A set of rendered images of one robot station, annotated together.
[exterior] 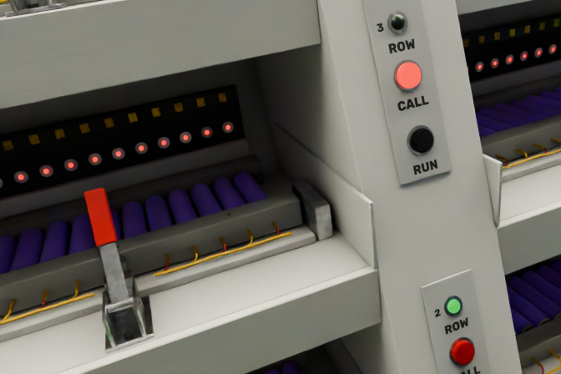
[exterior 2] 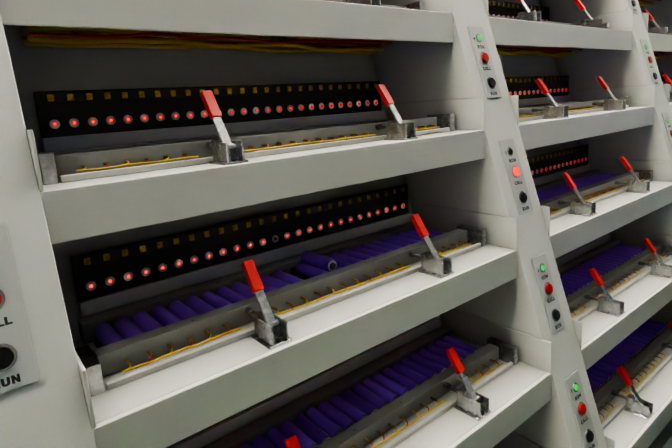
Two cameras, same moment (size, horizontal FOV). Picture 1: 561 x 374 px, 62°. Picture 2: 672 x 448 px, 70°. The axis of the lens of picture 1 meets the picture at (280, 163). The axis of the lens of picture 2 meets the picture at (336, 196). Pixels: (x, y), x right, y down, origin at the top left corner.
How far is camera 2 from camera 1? 56 cm
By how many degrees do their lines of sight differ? 25
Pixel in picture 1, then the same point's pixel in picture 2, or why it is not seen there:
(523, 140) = not seen: hidden behind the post
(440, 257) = (534, 246)
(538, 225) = (560, 237)
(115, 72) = (432, 163)
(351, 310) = (510, 268)
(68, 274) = (393, 258)
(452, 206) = (534, 225)
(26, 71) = (410, 160)
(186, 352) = (466, 279)
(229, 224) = (445, 239)
